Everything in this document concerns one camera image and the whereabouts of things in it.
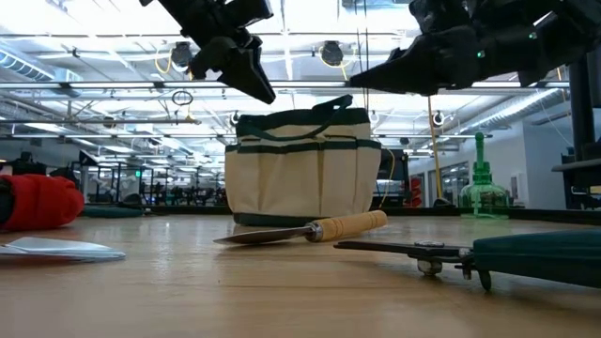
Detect black aluminium table frame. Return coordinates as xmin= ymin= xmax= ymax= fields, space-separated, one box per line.
xmin=84 ymin=204 xmax=601 ymax=226

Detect black background equipment box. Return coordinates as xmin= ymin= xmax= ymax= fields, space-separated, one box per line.
xmin=378 ymin=148 xmax=410 ymax=208

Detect beige green gardening bag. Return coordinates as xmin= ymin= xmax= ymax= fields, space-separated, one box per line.
xmin=223 ymin=94 xmax=383 ymax=228

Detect yellow hanging cord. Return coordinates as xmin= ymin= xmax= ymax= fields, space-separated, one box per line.
xmin=425 ymin=96 xmax=453 ymax=208

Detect red cabinet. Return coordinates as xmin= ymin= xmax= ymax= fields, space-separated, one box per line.
xmin=409 ymin=176 xmax=424 ymax=208

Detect black monitor stand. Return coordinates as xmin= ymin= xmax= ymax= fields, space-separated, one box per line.
xmin=567 ymin=51 xmax=601 ymax=163

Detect black ceiling cable reel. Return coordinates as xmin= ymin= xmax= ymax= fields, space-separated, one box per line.
xmin=321 ymin=40 xmax=345 ymax=68
xmin=170 ymin=40 xmax=193 ymax=69

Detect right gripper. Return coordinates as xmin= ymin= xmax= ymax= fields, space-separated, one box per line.
xmin=348 ymin=0 xmax=490 ymax=97

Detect wide trowel wooden handle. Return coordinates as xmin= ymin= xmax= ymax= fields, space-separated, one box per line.
xmin=0 ymin=236 xmax=127 ymax=263

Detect red black gardening glove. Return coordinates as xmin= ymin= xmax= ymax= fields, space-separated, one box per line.
xmin=0 ymin=174 xmax=85 ymax=232

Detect green spray bottle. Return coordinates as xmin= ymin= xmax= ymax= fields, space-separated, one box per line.
xmin=458 ymin=131 xmax=512 ymax=220

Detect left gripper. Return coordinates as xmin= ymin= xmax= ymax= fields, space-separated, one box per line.
xmin=156 ymin=0 xmax=278 ymax=106

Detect green pruning shears with strap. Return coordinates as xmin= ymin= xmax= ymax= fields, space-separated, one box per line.
xmin=333 ymin=229 xmax=601 ymax=292

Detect grey monitor desk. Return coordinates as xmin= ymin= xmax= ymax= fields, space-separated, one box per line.
xmin=551 ymin=158 xmax=601 ymax=210

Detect black hanging cable ring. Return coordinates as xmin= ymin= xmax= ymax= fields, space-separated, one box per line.
xmin=171 ymin=89 xmax=194 ymax=107

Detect narrow trowel wooden handle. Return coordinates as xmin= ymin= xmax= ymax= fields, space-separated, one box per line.
xmin=213 ymin=209 xmax=389 ymax=246

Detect black hanging cable with coil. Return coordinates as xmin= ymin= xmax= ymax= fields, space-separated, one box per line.
xmin=355 ymin=0 xmax=371 ymax=114

